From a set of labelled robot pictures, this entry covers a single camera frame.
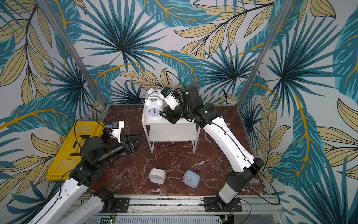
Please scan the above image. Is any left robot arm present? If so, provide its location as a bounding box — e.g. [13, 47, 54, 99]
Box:
[29, 134, 145, 224]

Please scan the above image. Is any aluminium frame post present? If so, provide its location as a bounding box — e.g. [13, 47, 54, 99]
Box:
[236, 0, 293, 109]
[37, 0, 107, 107]

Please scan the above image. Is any left aluminium frame post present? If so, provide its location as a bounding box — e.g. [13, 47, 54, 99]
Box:
[37, 0, 107, 107]

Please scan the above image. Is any white chrome twin-bell alarm clock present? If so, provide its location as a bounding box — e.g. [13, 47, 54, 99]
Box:
[153, 89, 164, 107]

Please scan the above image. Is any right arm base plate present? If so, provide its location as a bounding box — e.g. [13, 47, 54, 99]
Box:
[203, 197, 242, 212]

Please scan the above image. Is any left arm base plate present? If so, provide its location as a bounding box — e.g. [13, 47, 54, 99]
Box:
[99, 197, 130, 214]

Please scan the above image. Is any white matte twin-bell alarm clock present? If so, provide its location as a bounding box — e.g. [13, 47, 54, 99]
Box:
[145, 88, 164, 120]

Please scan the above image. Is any aluminium mounting rail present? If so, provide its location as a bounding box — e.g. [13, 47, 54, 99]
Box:
[64, 195, 289, 224]

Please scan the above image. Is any light blue square alarm clock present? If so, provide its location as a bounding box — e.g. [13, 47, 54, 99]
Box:
[182, 170, 200, 189]

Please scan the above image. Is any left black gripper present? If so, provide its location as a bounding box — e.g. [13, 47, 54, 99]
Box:
[95, 133, 146, 166]

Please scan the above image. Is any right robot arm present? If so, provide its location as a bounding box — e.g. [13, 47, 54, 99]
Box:
[159, 85, 264, 211]

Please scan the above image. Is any white two-tier shelf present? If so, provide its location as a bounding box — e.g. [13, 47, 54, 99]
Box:
[141, 107, 200, 153]

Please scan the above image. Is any yellow plastic toolbox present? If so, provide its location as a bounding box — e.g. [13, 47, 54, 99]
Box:
[47, 121, 104, 182]

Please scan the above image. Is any right aluminium frame post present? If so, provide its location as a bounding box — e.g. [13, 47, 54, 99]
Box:
[236, 0, 293, 109]

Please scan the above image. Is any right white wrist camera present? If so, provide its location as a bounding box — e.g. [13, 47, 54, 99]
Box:
[160, 87, 180, 111]

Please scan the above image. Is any white square alarm clock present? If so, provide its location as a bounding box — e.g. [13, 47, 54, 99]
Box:
[149, 168, 166, 184]

